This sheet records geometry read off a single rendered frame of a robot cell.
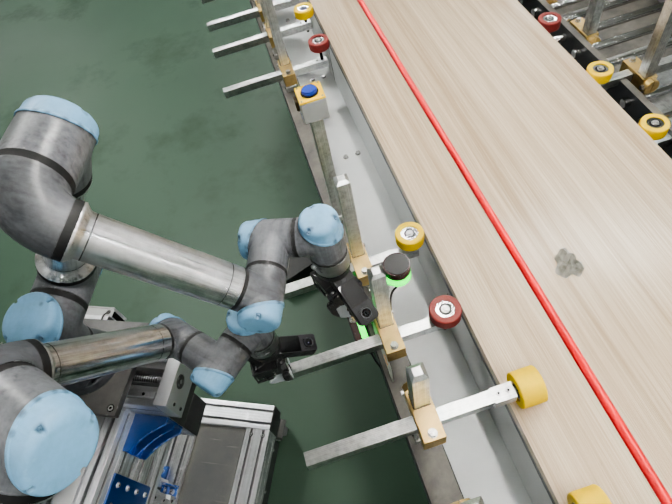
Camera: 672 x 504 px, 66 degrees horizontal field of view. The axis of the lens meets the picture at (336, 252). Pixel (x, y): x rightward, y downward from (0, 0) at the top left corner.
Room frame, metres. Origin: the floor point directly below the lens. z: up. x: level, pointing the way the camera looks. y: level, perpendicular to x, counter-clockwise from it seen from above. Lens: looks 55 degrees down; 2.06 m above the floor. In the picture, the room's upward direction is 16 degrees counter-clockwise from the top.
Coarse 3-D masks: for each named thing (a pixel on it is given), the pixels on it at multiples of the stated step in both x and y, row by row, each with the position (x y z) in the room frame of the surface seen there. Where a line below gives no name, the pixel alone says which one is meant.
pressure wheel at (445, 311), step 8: (440, 296) 0.60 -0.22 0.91; (448, 296) 0.59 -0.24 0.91; (432, 304) 0.58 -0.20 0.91; (440, 304) 0.58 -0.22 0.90; (448, 304) 0.57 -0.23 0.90; (456, 304) 0.57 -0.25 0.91; (432, 312) 0.56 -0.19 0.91; (440, 312) 0.56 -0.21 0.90; (448, 312) 0.55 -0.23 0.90; (456, 312) 0.55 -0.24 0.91; (432, 320) 0.55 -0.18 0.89; (440, 320) 0.54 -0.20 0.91; (448, 320) 0.53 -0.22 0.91; (456, 320) 0.53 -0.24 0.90; (448, 328) 0.52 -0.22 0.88
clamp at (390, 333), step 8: (392, 312) 0.62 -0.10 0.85; (376, 320) 0.60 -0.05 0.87; (376, 328) 0.59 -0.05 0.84; (384, 328) 0.57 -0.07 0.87; (392, 328) 0.57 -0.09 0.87; (384, 336) 0.55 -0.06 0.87; (392, 336) 0.55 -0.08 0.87; (400, 336) 0.54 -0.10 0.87; (384, 344) 0.53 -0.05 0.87; (400, 344) 0.52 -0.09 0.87; (392, 352) 0.51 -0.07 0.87; (400, 352) 0.51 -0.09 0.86; (392, 360) 0.51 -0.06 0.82
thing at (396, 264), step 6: (390, 258) 0.62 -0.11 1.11; (396, 258) 0.61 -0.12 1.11; (402, 258) 0.61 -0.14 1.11; (384, 264) 0.61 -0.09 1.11; (390, 264) 0.60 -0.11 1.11; (396, 264) 0.60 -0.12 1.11; (402, 264) 0.59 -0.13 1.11; (408, 264) 0.59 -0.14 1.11; (390, 270) 0.59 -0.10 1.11; (396, 270) 0.58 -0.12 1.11; (402, 270) 0.58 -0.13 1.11; (396, 288) 0.60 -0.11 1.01; (390, 294) 0.60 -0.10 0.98; (390, 300) 0.60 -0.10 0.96
